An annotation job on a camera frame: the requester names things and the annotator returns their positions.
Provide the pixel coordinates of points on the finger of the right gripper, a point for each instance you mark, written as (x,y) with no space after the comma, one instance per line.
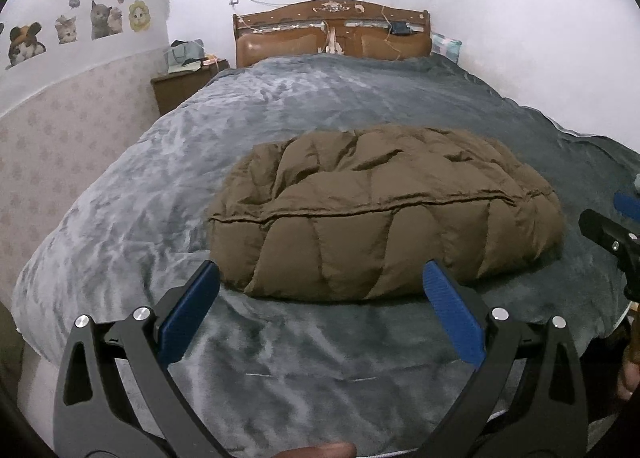
(620,242)

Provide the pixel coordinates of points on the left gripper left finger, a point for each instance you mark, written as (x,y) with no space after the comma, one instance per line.
(93,416)

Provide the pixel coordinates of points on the brown puffer jacket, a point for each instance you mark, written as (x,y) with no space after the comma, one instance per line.
(334,216)

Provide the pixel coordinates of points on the person's right hand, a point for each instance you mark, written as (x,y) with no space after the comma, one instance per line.
(629,376)

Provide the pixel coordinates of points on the grey plush bed blanket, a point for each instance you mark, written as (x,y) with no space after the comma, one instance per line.
(268,375)

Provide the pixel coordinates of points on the brown wooden headboard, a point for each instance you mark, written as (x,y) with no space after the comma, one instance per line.
(343,27)

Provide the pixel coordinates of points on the yellow lion cat sticker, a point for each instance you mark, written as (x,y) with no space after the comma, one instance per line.
(139,16)

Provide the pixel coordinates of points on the person's left hand thumb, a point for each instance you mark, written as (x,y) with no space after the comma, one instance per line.
(330,450)

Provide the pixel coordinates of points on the grey cats wall sticker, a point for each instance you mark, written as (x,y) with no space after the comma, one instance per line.
(105,21)

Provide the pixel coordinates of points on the small tabby cat sticker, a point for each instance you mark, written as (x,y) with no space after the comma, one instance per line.
(66,29)

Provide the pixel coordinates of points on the bear hat cat sticker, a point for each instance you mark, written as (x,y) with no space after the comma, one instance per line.
(24,43)

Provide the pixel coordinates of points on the brown wooden nightstand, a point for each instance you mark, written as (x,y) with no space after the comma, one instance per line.
(173,89)

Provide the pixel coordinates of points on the teal checked pillow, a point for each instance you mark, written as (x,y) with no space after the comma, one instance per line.
(447,47)

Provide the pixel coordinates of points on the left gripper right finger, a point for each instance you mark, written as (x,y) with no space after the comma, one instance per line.
(526,396)

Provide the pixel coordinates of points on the black device on headboard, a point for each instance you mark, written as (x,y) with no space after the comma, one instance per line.
(400,29)

